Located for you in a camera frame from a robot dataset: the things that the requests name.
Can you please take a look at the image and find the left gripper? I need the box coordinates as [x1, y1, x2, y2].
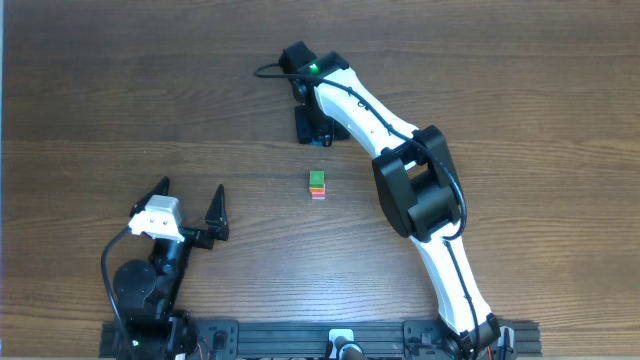
[130, 175, 231, 251]

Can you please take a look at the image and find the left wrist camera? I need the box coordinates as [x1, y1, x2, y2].
[127, 194, 186, 243]

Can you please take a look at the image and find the mounting rail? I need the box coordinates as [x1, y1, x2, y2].
[98, 319, 544, 360]

